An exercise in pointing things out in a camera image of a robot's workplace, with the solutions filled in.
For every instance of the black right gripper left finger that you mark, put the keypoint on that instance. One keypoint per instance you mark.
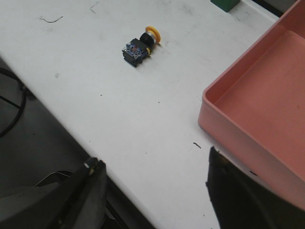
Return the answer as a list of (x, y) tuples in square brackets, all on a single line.
[(77, 202)]

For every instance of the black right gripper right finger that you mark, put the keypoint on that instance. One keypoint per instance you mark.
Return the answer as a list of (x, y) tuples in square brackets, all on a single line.
[(240, 203)]

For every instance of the yellow push button switch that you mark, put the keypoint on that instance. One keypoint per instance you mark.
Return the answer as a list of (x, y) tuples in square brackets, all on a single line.
[(137, 50)]

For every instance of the pink plastic bin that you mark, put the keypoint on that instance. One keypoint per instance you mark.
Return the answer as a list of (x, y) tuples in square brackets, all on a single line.
[(255, 110)]

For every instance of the green cube right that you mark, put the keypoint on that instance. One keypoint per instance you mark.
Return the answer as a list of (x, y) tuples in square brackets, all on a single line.
[(225, 5)]

